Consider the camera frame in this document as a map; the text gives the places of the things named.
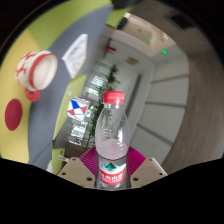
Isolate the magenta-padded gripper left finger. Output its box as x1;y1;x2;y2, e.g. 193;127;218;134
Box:
56;146;99;188

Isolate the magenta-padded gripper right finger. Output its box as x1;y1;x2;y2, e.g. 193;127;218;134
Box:
127;146;168;188

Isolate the clear red-capped water bottle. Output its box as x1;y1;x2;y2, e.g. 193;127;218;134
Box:
94;90;131;190

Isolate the grey and green upholstered seat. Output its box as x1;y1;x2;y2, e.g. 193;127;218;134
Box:
26;0;114;168

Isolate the blue red white cube box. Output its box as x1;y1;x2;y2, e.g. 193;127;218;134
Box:
66;96;91;122

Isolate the large green low table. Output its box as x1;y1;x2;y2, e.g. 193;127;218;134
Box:
52;73;88;141

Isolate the flat round red coaster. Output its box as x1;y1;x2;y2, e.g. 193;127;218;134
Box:
4;98;23;132

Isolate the group of potted green plants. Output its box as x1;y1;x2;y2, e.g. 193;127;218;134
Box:
86;64;119;149

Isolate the red and white mug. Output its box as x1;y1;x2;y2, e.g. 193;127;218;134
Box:
14;49;59;103

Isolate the open magazine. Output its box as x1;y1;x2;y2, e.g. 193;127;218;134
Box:
61;33;89;80

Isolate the black chair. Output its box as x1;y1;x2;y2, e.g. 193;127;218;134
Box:
116;16;128;31

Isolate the green ottoman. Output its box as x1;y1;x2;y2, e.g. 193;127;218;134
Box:
105;6;133;29

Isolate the brown wall plaque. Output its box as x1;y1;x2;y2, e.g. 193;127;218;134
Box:
125;57;140;67

